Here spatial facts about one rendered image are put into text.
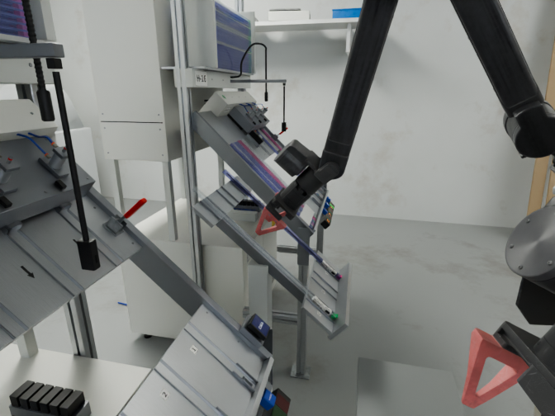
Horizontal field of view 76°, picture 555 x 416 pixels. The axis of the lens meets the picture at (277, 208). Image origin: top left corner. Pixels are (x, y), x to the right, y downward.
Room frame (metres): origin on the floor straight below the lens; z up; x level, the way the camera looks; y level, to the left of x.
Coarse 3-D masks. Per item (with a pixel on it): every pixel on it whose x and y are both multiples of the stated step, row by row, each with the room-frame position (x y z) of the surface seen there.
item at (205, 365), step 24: (192, 336) 0.59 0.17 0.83; (216, 336) 0.63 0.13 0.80; (168, 360) 0.52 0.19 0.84; (192, 360) 0.55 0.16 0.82; (216, 360) 0.58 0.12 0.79; (240, 360) 0.61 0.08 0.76; (144, 384) 0.46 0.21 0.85; (168, 384) 0.48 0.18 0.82; (192, 384) 0.50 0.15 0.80; (216, 384) 0.53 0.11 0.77; (240, 384) 0.56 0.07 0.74; (144, 408) 0.42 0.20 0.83; (168, 408) 0.44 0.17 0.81; (192, 408) 0.47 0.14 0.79; (216, 408) 0.49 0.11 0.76; (240, 408) 0.52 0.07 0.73
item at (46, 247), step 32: (32, 224) 0.59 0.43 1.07; (64, 224) 0.63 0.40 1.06; (96, 224) 0.68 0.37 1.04; (0, 256) 0.50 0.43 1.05; (32, 256) 0.53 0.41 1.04; (64, 256) 0.57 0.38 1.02; (128, 256) 0.66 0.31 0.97; (0, 288) 0.46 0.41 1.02; (32, 288) 0.49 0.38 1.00; (64, 288) 0.52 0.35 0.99; (0, 320) 0.42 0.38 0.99; (32, 320) 0.44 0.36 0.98
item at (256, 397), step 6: (270, 360) 0.64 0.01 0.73; (264, 366) 0.62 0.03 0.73; (270, 366) 0.62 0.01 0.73; (264, 372) 0.60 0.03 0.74; (258, 378) 0.60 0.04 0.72; (264, 378) 0.59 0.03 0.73; (258, 384) 0.58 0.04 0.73; (264, 384) 0.57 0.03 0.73; (258, 390) 0.55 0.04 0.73; (252, 396) 0.55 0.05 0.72; (258, 396) 0.54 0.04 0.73; (252, 402) 0.53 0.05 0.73; (258, 402) 0.53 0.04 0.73; (252, 408) 0.51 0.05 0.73; (258, 408) 0.52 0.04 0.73; (246, 414) 0.51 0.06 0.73; (252, 414) 0.50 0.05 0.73
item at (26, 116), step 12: (0, 108) 0.68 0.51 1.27; (12, 108) 0.70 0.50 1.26; (24, 108) 0.72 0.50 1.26; (36, 108) 0.75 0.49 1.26; (0, 120) 0.65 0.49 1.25; (12, 120) 0.67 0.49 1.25; (24, 120) 0.69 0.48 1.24; (36, 120) 0.72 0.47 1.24; (0, 132) 0.62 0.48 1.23; (12, 132) 0.65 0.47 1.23; (24, 132) 0.67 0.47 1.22; (36, 132) 0.70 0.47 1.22; (48, 132) 0.73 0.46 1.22
